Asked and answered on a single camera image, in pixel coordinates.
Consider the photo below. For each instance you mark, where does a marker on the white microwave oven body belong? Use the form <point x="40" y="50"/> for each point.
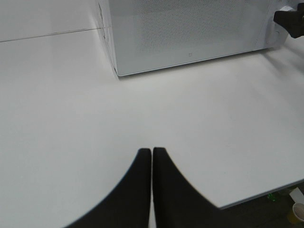
<point x="104" y="35"/>

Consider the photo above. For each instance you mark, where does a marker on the white box on floor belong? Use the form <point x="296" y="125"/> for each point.
<point x="297" y="196"/>

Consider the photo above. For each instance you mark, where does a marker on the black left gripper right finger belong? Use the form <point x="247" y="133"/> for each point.
<point x="179" y="205"/>

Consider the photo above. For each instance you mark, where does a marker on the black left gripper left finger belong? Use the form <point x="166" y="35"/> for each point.
<point x="128" y="204"/>

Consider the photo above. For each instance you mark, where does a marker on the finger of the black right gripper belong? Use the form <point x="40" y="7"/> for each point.
<point x="291" y="21"/>

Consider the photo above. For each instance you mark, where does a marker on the green object on floor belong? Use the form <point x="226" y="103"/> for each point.
<point x="272" y="197"/>

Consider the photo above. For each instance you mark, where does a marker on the white microwave knob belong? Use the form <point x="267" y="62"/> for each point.
<point x="287" y="8"/>

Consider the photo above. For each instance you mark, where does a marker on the yellow paper cup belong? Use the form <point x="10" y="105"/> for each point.
<point x="296" y="214"/>

